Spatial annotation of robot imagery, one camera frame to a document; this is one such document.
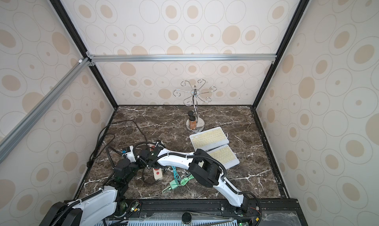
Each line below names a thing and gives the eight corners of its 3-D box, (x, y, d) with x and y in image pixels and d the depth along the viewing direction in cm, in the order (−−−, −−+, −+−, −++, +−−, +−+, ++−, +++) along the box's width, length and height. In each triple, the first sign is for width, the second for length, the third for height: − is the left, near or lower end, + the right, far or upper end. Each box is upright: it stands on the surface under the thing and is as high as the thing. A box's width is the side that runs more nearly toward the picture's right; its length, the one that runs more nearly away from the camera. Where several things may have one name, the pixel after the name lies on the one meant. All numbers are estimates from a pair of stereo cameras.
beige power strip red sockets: (154, 180, 85) (153, 178, 82) (153, 169, 89) (152, 168, 86) (162, 178, 85) (162, 176, 83) (161, 167, 89) (160, 166, 87)
